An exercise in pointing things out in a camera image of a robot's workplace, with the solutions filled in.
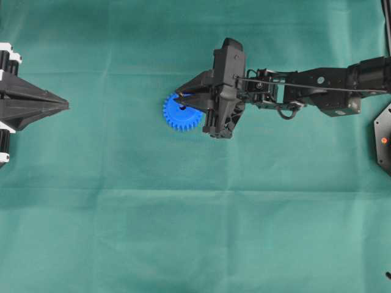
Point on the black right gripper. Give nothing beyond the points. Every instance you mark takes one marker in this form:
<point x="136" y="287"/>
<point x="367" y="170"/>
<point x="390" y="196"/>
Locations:
<point x="221" y="103"/>

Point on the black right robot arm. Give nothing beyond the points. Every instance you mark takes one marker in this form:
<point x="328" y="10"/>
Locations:
<point x="334" y="91"/>

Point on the blue plastic gear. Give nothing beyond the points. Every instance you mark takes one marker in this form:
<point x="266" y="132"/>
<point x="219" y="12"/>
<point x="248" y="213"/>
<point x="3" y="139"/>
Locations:
<point x="179" y="117"/>

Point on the green table cloth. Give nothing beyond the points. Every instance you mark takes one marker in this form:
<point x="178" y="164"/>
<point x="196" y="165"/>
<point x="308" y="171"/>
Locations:
<point x="106" y="197"/>

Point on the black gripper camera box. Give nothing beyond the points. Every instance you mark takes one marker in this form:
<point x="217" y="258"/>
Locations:
<point x="229" y="63"/>

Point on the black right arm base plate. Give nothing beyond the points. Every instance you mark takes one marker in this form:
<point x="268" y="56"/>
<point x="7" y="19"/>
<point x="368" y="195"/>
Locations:
<point x="382" y="128"/>

